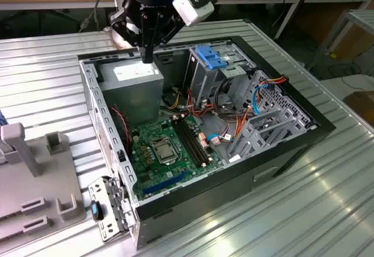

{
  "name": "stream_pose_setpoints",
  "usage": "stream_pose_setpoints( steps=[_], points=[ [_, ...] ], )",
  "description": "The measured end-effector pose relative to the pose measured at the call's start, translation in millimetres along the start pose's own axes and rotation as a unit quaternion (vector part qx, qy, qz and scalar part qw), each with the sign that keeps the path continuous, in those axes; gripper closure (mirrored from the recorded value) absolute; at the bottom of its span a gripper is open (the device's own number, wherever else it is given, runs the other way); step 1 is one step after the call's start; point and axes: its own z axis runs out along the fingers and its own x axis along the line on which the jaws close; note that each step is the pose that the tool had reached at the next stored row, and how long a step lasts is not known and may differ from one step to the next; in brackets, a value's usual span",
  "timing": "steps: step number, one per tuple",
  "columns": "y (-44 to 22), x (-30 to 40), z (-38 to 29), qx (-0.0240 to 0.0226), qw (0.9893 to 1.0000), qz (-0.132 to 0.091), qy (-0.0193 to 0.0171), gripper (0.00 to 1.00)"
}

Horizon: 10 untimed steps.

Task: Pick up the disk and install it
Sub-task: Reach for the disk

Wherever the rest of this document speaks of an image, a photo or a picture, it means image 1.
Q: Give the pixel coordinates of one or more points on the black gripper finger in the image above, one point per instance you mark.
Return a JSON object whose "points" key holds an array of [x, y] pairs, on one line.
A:
{"points": [[122, 20], [171, 26]]}

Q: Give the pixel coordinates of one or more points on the grey metal disk bay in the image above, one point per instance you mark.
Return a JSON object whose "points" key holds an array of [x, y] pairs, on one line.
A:
{"points": [[254, 140]]}

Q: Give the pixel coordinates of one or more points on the blue plastic drive latch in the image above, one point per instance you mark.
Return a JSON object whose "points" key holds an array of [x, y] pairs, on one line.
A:
{"points": [[209, 57]]}

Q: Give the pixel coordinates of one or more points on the grey metal drive cage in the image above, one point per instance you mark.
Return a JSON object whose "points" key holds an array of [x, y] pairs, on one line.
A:
{"points": [[201, 84]]}

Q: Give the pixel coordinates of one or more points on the grey power supply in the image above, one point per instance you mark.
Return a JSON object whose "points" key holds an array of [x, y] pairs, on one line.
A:
{"points": [[131, 99]]}

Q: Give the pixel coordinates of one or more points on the black RAM slot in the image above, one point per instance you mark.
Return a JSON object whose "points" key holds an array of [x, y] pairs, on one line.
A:
{"points": [[190, 141], [199, 141], [186, 141], [195, 141]]}

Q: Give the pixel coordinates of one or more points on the silver CPU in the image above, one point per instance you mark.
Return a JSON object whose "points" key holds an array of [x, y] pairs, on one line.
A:
{"points": [[164, 152]]}

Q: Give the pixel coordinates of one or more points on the CPU socket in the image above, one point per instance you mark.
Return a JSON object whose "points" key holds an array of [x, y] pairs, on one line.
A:
{"points": [[171, 162]]}

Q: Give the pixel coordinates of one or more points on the green motherboard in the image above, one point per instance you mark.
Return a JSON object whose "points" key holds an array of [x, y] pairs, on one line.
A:
{"points": [[152, 178]]}

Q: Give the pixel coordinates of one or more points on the blue expansion slot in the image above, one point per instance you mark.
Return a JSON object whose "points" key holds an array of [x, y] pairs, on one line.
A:
{"points": [[165, 184]]}

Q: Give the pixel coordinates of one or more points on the black PC case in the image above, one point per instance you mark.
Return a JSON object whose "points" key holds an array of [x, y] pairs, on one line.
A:
{"points": [[233, 187]]}

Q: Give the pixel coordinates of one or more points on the grey parts rack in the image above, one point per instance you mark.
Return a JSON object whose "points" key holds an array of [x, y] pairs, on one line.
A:
{"points": [[29, 181]]}

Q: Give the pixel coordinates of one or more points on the black latch blue stripe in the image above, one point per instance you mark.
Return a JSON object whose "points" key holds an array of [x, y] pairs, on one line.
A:
{"points": [[95, 210]]}

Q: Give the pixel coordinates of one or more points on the large brown box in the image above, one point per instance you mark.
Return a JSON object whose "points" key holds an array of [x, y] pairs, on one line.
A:
{"points": [[362, 41]]}

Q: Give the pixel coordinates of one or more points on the small cardboard box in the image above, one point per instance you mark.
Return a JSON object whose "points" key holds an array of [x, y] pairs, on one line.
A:
{"points": [[362, 105]]}

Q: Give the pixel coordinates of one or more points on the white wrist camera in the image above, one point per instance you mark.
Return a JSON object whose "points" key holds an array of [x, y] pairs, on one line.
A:
{"points": [[190, 8]]}

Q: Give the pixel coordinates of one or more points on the hinged metal slot bracket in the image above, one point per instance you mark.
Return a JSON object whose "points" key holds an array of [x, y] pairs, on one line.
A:
{"points": [[100, 187]]}

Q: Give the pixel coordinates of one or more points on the aluminium frame stand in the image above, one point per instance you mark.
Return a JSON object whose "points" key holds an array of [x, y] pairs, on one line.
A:
{"points": [[362, 14]]}

